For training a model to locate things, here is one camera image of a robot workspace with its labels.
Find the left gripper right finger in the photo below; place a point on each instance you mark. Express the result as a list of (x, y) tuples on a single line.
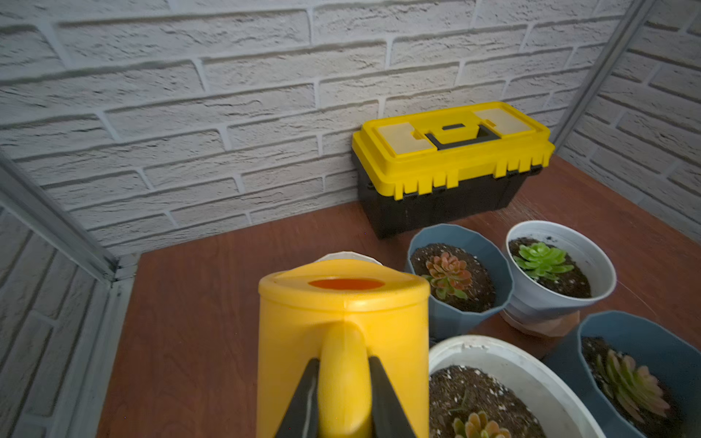
[(388, 417)]

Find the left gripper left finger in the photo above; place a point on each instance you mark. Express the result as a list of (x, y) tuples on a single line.
[(301, 419)]

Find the yellow watering can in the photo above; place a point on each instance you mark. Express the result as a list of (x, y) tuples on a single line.
[(342, 312)]

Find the large white round pot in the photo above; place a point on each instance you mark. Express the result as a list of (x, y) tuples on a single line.
[(472, 374)]

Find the blue-grey plant pot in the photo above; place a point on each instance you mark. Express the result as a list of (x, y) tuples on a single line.
[(674, 362), (492, 282)]

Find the cream faceted pot clay soil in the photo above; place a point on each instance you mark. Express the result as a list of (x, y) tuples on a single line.
[(348, 255)]

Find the small white ribbed pot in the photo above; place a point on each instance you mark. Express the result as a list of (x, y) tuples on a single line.
[(593, 279)]

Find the yellow-green succulent large pot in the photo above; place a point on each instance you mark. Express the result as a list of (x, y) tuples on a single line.
[(478, 425)]

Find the reddish succulent back blue pot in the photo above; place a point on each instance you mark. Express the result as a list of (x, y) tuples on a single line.
[(448, 276)]

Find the green succulent small white pot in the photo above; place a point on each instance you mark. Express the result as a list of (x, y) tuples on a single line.
[(541, 261)]

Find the pink-green succulent front blue pot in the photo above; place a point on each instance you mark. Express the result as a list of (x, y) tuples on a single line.
[(633, 388)]

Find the peach saucer under small pot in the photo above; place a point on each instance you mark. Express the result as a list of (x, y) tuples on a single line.
[(547, 329)]

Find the yellow black toolbox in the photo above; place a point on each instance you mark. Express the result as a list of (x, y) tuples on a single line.
[(439, 166)]

